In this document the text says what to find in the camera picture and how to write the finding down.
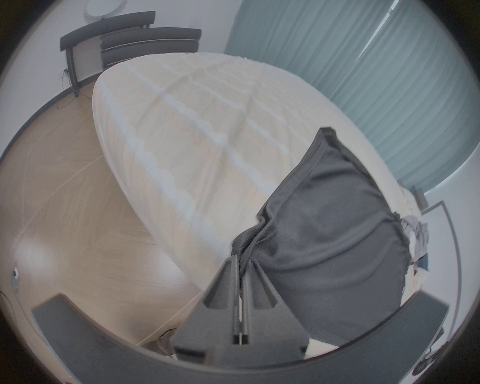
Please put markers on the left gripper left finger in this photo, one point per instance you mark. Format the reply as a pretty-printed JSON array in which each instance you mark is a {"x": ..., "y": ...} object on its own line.
[{"x": 210, "y": 318}]

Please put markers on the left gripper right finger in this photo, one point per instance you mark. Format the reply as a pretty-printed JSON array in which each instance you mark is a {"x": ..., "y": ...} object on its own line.
[{"x": 270, "y": 318}]

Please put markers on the black T-shirt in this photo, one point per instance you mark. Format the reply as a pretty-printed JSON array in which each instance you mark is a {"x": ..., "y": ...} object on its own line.
[{"x": 330, "y": 232}]

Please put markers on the pile of clothes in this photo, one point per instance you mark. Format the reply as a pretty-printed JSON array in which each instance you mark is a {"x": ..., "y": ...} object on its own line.
[{"x": 418, "y": 240}]

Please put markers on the bed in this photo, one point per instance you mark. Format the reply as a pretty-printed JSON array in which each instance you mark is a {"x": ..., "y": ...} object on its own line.
[{"x": 180, "y": 131}]

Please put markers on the white printed pillow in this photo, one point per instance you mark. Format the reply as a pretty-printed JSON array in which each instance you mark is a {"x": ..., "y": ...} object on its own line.
[{"x": 408, "y": 202}]

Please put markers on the grey bedside table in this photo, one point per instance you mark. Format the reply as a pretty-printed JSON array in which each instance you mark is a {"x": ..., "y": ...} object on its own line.
[{"x": 419, "y": 198}]

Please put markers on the blue-green curtain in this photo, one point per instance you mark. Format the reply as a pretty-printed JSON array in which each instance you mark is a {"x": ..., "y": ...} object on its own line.
[{"x": 356, "y": 75}]

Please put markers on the black chest of drawers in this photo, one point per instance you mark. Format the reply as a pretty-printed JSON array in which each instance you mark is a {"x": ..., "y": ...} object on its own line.
[{"x": 150, "y": 45}]

